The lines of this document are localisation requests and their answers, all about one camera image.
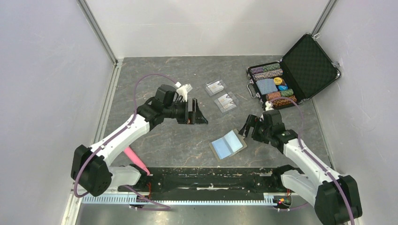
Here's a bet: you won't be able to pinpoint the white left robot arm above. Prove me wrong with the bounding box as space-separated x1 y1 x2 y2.
71 83 208 197

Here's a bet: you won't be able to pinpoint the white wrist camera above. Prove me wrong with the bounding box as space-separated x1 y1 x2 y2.
174 82 192 101
264 101 274 111

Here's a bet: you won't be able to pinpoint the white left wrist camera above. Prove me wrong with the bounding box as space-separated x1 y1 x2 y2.
174 82 192 101

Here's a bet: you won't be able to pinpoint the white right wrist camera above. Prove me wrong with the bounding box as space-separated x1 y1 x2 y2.
264 101 274 111

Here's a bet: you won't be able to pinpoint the poker chips in case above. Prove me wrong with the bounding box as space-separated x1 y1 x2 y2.
246 62 299 108

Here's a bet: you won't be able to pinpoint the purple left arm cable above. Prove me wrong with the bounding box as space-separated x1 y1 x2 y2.
73 73 183 212

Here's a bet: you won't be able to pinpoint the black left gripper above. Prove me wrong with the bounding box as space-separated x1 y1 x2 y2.
163 98 208 125

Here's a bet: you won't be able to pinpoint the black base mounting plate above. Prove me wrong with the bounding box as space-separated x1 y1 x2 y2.
132 167 287 201

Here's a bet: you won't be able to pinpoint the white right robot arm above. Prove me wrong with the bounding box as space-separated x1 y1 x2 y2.
238 110 363 225

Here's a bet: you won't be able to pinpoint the black poker chip case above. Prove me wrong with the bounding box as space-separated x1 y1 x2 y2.
246 33 341 106

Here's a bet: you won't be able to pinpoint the clear acrylic card box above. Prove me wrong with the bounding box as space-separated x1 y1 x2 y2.
205 80 225 96
214 92 239 113

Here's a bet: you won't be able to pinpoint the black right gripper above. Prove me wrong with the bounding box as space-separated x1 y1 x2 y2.
238 114 272 144

